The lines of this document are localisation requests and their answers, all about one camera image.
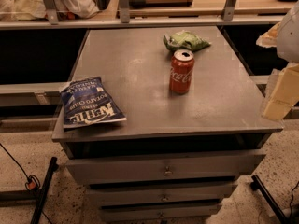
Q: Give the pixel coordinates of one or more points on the green snack bag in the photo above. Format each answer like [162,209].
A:
[184,40]

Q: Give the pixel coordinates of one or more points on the bottom grey drawer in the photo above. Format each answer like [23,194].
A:
[159,212]

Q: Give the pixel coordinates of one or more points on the grey metal rail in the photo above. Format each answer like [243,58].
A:
[139,23]

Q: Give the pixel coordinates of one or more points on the black metal leg left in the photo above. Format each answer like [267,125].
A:
[41,197]

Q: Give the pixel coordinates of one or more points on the top grey drawer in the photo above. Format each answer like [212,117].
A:
[164,166]

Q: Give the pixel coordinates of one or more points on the red Coca-Cola can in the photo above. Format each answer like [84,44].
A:
[182,64]

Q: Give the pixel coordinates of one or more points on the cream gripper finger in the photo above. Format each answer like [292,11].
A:
[269,38]
[282,92]

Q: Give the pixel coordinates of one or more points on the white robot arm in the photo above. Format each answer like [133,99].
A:
[288,36]

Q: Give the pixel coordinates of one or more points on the grey drawer cabinet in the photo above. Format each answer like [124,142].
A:
[220,112]

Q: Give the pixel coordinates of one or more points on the black metal leg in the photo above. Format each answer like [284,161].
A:
[41,197]
[257,184]

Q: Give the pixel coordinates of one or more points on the grey drawer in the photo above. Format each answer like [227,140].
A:
[170,193]
[164,166]
[159,212]

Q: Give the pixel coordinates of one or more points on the black metal leg right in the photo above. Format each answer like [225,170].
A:
[257,184]

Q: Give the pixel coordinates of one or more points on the white cloth pile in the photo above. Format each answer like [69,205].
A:
[31,10]

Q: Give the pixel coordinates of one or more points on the blue Kettle chips bag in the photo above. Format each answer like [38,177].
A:
[86,102]

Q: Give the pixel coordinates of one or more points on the middle grey drawer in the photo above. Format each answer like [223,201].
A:
[170,193]

